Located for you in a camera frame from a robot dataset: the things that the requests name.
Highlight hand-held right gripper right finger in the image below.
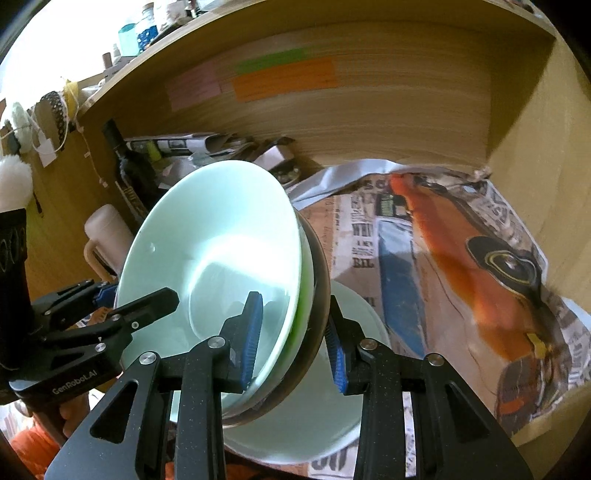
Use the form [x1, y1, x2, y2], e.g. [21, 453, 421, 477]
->
[325, 295, 532, 480]

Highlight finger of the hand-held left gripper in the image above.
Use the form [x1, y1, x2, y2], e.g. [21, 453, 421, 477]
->
[30, 278, 118, 324]
[111, 287, 180, 342]

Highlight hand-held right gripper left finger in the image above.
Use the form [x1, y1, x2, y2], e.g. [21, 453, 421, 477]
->
[44, 291, 265, 480]

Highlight mint green plate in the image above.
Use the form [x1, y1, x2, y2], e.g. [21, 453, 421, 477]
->
[168, 281, 391, 466]

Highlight lilac bowl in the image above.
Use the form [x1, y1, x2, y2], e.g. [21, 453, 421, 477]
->
[222, 210, 332, 428]

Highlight mint green bowl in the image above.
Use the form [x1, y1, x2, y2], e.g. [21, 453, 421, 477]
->
[113, 160, 308, 402]

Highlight person's left hand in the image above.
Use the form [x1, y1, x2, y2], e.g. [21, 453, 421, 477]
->
[58, 394, 90, 446]

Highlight person's orange clothing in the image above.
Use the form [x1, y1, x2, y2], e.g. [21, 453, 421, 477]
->
[9, 422, 68, 480]

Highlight dark wine bottle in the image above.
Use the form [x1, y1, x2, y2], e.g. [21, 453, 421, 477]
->
[102, 119, 160, 217]

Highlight car print newspaper sheet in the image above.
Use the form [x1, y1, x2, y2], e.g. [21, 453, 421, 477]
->
[295, 159, 591, 480]

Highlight white charger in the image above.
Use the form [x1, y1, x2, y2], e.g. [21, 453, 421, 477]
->
[37, 131, 58, 168]

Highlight small bowl of trinkets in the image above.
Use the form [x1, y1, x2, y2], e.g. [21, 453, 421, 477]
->
[270, 164, 303, 188]

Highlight folded newspapers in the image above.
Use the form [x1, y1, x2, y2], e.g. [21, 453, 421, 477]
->
[124, 131, 252, 160]

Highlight white paper sheet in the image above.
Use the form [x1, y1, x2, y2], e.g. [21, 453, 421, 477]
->
[288, 159, 404, 210]

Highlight white card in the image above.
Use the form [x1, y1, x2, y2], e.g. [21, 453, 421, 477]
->
[252, 143, 296, 174]

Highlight black lace headband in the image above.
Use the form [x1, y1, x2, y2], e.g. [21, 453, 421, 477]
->
[39, 91, 68, 139]

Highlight yellow pompom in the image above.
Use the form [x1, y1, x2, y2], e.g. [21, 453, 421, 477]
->
[62, 79, 81, 112]

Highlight pink sticky note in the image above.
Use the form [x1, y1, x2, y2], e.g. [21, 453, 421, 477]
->
[167, 62, 234, 112]

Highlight orange sticky note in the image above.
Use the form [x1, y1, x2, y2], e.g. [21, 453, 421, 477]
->
[232, 58, 338, 102]

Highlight blue liquid bottle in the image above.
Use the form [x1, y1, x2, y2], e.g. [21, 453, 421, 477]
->
[117, 21, 138, 56]

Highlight green sticky note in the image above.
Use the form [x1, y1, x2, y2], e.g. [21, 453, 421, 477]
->
[235, 47, 308, 75]

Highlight glass jar of blue beads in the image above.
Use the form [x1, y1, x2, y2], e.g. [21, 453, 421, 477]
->
[136, 14, 160, 49]

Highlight white cable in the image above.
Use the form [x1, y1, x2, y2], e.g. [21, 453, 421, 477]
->
[60, 78, 109, 188]

